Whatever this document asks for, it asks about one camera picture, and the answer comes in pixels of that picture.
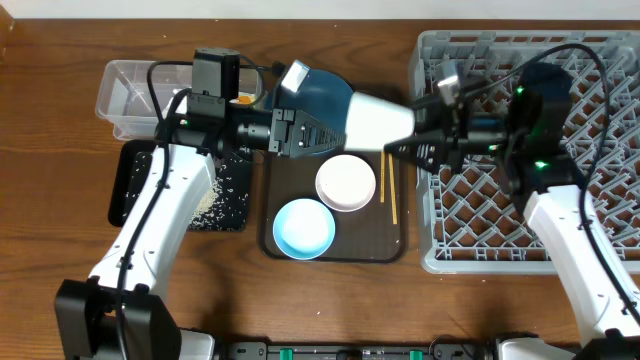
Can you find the white cup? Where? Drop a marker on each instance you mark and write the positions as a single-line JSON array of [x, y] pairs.
[[371, 123]]

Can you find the wooden chopstick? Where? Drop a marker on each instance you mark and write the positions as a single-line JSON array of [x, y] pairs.
[[382, 177], [392, 189]]

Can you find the left wooden chopstick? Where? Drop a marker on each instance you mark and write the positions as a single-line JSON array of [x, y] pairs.
[[382, 177]]

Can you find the black waste tray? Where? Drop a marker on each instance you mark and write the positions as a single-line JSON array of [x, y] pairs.
[[128, 151]]

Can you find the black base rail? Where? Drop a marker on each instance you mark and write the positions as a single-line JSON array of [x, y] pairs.
[[435, 351]]

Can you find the grey dishwasher rack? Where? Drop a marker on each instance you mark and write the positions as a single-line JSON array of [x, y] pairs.
[[466, 224]]

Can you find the spilled rice grains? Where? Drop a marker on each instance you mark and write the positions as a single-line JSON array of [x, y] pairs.
[[224, 207]]

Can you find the dark brown serving tray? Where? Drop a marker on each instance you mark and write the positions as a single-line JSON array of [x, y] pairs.
[[364, 236]]

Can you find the dark blue plate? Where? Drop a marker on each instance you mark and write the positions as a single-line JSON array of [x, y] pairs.
[[323, 95]]

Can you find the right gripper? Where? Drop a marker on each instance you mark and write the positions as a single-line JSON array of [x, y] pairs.
[[451, 141]]

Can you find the clear plastic bin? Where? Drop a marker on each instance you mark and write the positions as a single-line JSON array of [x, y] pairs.
[[124, 99]]

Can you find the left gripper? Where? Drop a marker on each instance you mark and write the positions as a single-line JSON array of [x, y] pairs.
[[286, 140]]

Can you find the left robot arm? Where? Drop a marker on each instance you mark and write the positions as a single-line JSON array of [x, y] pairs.
[[119, 312]]

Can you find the right wooden chopstick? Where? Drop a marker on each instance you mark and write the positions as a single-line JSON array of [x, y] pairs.
[[392, 189]]

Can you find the light blue bowl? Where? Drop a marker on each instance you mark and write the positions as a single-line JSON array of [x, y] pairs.
[[304, 229]]

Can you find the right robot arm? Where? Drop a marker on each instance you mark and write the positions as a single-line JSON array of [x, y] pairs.
[[546, 187]]

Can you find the yellow green snack wrapper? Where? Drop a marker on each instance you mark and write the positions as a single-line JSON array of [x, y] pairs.
[[245, 98]]

